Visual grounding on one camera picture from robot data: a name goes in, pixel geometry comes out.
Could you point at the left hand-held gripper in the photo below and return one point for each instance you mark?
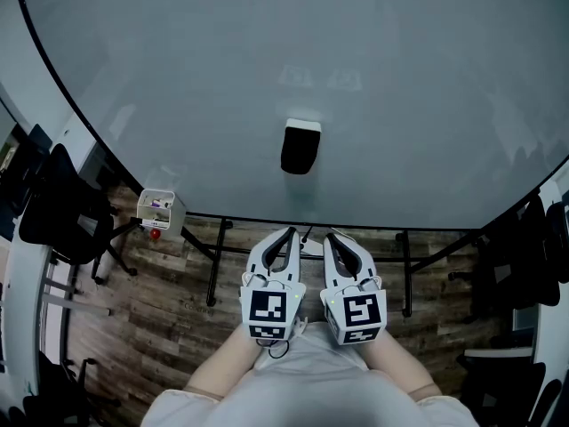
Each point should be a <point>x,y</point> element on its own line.
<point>269,309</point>

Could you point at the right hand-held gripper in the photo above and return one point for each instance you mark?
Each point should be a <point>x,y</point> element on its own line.
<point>360,311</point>

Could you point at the black and white whiteboard eraser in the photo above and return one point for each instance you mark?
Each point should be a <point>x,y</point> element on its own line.
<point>300,149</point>

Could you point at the person's left forearm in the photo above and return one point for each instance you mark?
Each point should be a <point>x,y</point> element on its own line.
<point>222,363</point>

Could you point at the person's right forearm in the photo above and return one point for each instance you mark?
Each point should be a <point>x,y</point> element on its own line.
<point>400,363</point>

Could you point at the large whiteboard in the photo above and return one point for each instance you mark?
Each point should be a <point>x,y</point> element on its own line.
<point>178,82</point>

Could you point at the white power strip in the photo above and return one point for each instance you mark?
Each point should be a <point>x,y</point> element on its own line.
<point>313,248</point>

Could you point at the person's white shirt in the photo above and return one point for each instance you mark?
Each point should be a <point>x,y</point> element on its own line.
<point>311,385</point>

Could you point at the white marker holder box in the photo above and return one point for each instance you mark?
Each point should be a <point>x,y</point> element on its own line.
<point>162,214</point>

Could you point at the red round magnet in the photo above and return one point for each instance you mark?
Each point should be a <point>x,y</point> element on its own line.
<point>154,234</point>

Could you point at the purple capped marker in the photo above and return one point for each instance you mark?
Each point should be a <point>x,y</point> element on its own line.
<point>156,203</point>

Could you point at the black office chair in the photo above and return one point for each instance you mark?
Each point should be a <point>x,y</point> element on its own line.
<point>502,389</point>
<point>62,211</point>
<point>53,394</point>
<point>18,180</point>
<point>515,260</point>

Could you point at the white office desk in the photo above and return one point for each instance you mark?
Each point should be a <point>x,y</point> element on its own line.
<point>26,305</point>
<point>551,327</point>

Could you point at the dark desk divider panel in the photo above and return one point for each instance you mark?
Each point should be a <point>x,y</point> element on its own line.
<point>40,137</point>

